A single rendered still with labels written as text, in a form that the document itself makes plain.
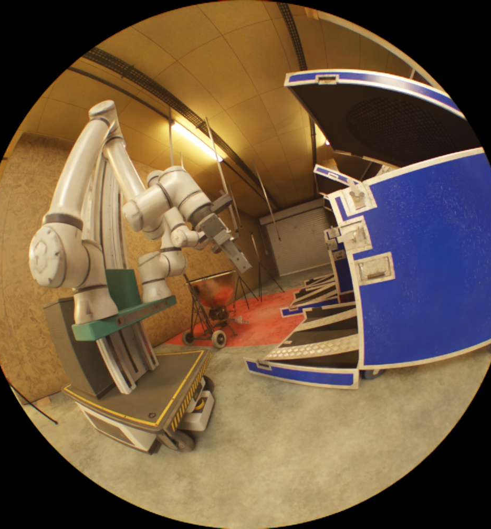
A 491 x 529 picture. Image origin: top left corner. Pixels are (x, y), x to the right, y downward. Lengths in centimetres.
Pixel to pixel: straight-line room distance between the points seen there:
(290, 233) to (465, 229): 771
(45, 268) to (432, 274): 116
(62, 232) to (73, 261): 8
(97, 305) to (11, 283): 180
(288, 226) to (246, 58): 711
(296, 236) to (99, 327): 789
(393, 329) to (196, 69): 294
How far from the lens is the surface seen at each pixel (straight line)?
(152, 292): 97
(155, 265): 100
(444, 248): 75
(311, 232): 802
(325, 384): 103
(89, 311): 64
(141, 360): 110
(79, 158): 67
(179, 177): 48
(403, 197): 70
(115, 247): 108
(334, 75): 106
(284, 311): 226
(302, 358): 119
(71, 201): 59
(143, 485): 100
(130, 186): 66
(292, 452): 84
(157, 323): 266
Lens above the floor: 76
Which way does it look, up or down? 2 degrees up
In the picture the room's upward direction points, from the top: 15 degrees counter-clockwise
